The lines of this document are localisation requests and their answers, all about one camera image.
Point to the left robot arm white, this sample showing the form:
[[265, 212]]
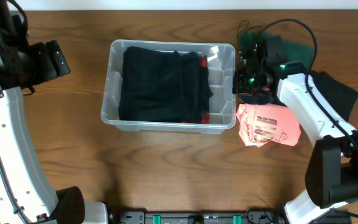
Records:
[[26, 196]]

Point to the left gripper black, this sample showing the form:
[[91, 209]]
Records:
[[58, 57]]

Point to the pink printed t-shirt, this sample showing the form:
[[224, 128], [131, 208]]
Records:
[[260, 124]]

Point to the dark navy folded garment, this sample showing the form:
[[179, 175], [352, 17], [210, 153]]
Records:
[[256, 88]]

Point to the green folded garment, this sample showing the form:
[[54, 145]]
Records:
[[293, 50]]

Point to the large black garment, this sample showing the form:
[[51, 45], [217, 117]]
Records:
[[152, 86]]

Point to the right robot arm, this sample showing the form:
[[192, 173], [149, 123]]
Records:
[[331, 178]]

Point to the black folded garment with tag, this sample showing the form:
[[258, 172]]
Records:
[[340, 96]]

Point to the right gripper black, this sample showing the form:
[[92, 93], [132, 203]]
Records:
[[238, 81]]

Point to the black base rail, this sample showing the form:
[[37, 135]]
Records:
[[250, 217]]

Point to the clear plastic storage bin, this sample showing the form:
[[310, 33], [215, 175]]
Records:
[[221, 60]]

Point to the red plaid garment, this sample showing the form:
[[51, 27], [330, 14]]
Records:
[[197, 90]]

